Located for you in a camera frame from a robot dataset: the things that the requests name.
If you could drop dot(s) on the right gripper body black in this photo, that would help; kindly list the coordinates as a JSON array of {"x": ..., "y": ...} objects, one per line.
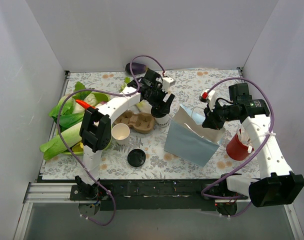
[{"x": 211, "y": 117}]

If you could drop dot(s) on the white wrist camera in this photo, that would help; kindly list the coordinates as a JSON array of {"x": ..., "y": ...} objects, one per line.
[
  {"x": 208, "y": 98},
  {"x": 167, "y": 82}
]

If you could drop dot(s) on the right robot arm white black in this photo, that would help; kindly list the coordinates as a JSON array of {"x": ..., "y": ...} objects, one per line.
[{"x": 278, "y": 184}]

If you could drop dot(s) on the green plastic tray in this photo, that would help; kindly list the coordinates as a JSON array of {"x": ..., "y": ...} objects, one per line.
[{"x": 102, "y": 99}]

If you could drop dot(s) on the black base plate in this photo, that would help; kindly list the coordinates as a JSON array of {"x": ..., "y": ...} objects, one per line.
[{"x": 153, "y": 194}]

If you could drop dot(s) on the brown cardboard cup carrier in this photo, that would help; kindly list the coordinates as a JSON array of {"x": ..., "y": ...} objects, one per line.
[{"x": 141, "y": 122}]

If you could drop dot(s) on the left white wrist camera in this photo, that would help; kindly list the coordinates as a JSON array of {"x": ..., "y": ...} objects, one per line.
[{"x": 167, "y": 82}]

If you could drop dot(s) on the white paper coffee cup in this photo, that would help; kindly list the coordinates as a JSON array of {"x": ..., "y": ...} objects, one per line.
[{"x": 121, "y": 133}]

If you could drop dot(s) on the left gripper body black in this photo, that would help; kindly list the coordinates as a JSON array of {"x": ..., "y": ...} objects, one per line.
[{"x": 163, "y": 103}]

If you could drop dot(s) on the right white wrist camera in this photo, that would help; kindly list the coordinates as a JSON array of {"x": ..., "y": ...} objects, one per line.
[{"x": 208, "y": 98}]

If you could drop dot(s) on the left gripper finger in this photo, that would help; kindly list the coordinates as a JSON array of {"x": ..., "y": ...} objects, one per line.
[
  {"x": 167, "y": 104},
  {"x": 156, "y": 113}
]

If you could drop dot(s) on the red cup holder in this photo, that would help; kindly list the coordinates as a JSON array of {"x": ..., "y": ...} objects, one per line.
[{"x": 236, "y": 150}]

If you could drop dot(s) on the aluminium rail frame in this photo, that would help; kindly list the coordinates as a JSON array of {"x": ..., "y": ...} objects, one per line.
[{"x": 49, "y": 215}]

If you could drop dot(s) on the light blue paper bag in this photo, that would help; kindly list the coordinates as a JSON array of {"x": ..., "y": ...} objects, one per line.
[{"x": 187, "y": 139}]

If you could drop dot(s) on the green onion stalk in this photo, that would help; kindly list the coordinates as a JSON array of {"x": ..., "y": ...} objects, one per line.
[{"x": 143, "y": 106}]

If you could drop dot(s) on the floral table mat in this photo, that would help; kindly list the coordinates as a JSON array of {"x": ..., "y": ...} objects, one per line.
[{"x": 159, "y": 164}]

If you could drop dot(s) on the purple eggplant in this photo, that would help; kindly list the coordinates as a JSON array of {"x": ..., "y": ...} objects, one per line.
[{"x": 137, "y": 68}]

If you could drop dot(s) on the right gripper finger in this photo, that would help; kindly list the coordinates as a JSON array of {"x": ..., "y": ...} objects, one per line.
[
  {"x": 218, "y": 124},
  {"x": 207, "y": 123}
]

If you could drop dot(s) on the orange carrot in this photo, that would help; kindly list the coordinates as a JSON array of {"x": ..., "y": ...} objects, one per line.
[{"x": 83, "y": 104}]

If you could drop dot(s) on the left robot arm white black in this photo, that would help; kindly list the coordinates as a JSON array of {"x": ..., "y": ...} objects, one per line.
[{"x": 96, "y": 126}]

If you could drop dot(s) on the green lettuce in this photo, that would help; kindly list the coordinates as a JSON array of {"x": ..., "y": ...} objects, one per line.
[{"x": 72, "y": 113}]

